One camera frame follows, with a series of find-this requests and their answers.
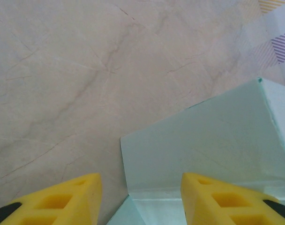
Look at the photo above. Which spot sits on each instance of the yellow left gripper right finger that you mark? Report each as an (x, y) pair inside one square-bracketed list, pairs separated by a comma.
[(227, 204)]

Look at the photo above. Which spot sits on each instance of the light green paper box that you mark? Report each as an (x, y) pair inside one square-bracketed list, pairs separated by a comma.
[(203, 140)]

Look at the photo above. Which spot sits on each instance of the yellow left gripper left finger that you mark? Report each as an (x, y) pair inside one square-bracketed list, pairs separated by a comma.
[(53, 204)]

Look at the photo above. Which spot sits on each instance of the plaid backdrop panel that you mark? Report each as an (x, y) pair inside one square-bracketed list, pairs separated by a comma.
[(283, 44)]

